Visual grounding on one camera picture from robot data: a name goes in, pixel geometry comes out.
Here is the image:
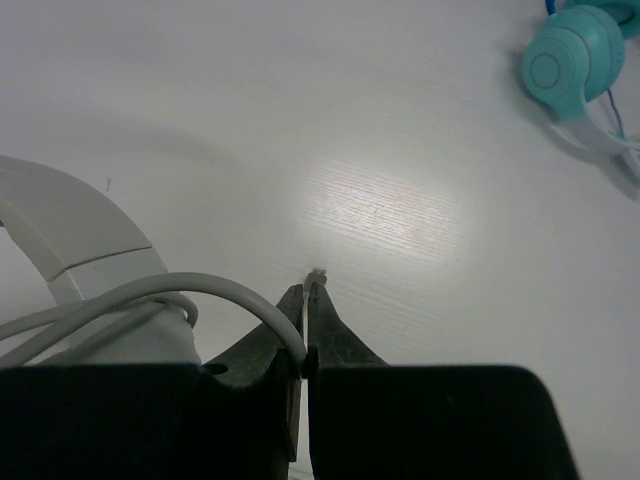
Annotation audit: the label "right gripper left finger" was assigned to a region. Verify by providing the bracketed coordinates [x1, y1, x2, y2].
[202, 283, 306, 464]

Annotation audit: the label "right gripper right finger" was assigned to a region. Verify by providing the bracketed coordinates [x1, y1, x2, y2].
[306, 280, 389, 479]

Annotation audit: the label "white grey headphones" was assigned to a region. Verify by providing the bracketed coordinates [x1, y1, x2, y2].
[1, 156, 200, 365]

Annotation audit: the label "white headphone cable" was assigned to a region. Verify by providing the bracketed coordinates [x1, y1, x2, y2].
[0, 268, 329, 379]

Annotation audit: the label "teal white headphones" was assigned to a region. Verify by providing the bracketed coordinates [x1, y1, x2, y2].
[520, 0, 639, 200]

